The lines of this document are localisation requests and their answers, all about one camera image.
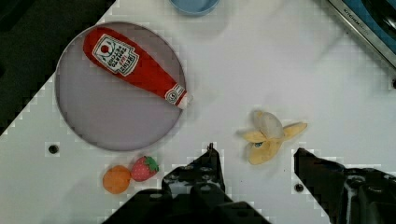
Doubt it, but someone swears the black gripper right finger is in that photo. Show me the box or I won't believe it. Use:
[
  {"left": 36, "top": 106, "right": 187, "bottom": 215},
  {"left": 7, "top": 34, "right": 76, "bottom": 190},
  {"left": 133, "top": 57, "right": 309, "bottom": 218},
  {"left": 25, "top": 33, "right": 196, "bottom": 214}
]
[{"left": 293, "top": 148, "right": 396, "bottom": 224}]

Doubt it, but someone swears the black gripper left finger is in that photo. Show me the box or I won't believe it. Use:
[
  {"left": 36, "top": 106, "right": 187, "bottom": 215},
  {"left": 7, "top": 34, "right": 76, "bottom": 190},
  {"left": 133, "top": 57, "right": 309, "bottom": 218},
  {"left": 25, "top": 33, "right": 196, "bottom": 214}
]
[{"left": 103, "top": 145, "right": 271, "bottom": 224}]

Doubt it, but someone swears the yellow plush peeled banana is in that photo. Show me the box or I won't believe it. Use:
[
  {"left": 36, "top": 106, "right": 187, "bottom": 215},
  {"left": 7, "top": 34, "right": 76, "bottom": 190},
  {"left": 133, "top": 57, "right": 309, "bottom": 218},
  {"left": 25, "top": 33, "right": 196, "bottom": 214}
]
[{"left": 239, "top": 110, "right": 307, "bottom": 165}]

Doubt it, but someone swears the red plush strawberry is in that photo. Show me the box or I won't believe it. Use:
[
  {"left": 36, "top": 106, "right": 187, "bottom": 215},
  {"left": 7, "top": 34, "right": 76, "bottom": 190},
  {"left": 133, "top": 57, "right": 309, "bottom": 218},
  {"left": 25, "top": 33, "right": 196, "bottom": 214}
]
[{"left": 131, "top": 156, "right": 160, "bottom": 182}]

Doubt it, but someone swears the orange plush ball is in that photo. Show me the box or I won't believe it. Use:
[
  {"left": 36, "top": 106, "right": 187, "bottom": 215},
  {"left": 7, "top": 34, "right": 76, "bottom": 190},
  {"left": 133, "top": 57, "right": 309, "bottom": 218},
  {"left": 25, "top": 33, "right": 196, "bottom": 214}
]
[{"left": 102, "top": 165, "right": 131, "bottom": 194}]

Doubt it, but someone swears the grey round plate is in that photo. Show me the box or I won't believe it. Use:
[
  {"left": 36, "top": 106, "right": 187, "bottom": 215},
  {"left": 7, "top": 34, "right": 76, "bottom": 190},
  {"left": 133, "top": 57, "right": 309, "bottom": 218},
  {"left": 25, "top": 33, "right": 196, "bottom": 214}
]
[{"left": 55, "top": 21, "right": 192, "bottom": 151}]

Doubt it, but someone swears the red plush ketchup bottle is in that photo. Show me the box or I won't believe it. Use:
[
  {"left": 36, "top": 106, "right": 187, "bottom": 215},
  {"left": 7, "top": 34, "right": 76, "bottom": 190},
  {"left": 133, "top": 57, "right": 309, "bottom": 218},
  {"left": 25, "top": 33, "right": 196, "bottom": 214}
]
[{"left": 83, "top": 27, "right": 191, "bottom": 109}]

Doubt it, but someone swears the black toaster oven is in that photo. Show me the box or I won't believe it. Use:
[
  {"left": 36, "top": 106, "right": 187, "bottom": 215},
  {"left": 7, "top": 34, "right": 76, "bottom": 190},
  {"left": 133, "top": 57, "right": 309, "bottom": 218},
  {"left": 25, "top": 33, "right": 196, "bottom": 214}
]
[{"left": 326, "top": 0, "right": 396, "bottom": 68}]

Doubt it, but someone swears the light blue bowl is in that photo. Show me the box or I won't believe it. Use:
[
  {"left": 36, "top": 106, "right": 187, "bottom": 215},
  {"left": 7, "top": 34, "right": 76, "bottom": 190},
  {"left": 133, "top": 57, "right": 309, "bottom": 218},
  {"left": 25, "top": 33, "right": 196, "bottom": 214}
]
[{"left": 169, "top": 0, "right": 220, "bottom": 16}]

